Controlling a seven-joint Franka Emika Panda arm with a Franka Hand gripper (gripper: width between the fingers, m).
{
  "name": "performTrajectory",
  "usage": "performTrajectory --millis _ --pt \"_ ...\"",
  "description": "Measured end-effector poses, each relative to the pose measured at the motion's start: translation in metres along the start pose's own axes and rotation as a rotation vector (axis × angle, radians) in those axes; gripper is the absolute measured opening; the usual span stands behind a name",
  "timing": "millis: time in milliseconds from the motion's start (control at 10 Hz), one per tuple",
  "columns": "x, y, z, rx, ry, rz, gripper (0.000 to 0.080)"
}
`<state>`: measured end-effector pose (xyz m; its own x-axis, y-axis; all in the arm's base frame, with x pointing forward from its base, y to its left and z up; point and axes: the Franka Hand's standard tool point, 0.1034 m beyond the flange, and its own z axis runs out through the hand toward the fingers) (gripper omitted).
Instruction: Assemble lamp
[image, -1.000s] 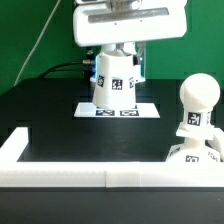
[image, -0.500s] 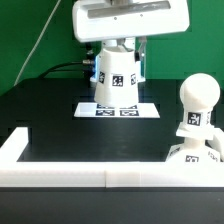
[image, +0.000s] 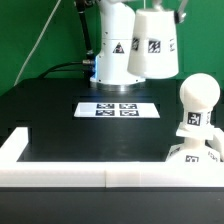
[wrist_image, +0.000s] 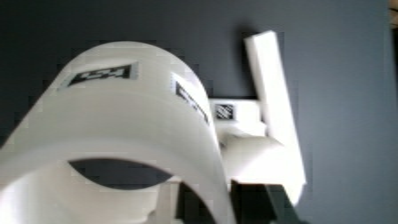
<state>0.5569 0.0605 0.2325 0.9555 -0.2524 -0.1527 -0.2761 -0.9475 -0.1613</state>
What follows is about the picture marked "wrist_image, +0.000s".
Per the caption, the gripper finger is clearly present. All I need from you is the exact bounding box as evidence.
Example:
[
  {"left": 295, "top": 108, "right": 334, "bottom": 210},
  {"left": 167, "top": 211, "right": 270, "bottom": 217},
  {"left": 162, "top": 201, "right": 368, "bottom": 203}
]
[{"left": 230, "top": 181, "right": 310, "bottom": 224}]

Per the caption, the white lamp shade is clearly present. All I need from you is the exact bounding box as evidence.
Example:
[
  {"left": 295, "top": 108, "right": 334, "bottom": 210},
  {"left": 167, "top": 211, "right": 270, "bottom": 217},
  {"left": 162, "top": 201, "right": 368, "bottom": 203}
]
[{"left": 0, "top": 42, "right": 237, "bottom": 224}]

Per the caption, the white lamp bulb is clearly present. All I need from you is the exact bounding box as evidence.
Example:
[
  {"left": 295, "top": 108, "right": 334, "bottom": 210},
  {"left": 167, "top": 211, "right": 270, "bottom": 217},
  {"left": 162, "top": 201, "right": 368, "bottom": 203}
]
[{"left": 223, "top": 133, "right": 302, "bottom": 185}]

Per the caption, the white lamp base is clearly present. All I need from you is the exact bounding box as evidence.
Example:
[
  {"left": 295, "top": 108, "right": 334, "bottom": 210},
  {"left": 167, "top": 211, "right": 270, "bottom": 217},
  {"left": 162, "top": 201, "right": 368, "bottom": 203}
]
[{"left": 210, "top": 98, "right": 267, "bottom": 138}]

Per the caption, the white U-shaped fence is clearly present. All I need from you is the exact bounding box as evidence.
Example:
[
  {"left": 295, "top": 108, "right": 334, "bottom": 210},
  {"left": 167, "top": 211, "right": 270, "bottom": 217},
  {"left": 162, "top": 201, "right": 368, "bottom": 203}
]
[{"left": 246, "top": 31, "right": 306, "bottom": 205}]

